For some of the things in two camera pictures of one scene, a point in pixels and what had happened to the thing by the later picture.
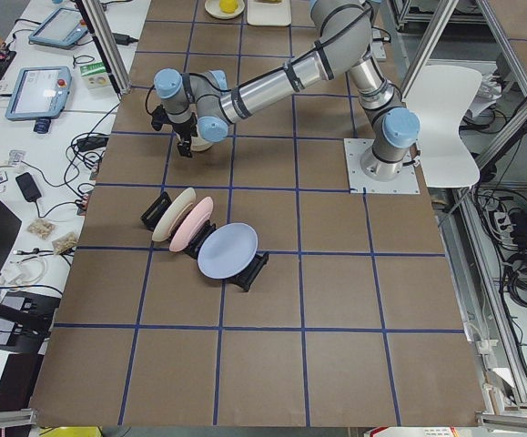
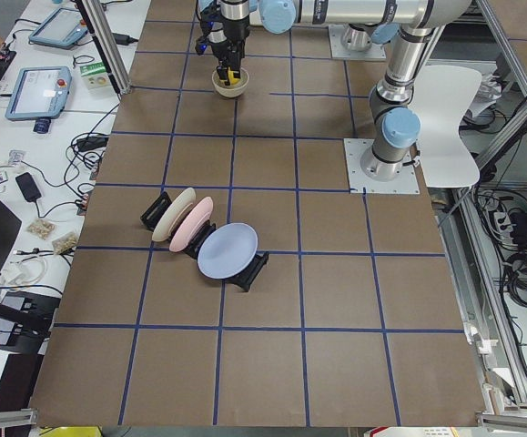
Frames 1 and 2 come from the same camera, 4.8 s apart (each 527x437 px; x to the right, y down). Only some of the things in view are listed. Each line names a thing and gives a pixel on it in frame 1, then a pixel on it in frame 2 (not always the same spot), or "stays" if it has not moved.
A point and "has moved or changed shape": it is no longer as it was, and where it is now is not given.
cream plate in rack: (177, 208) stays
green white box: (95, 76) stays
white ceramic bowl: (198, 144) has moved or changed shape
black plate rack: (150, 218) stays
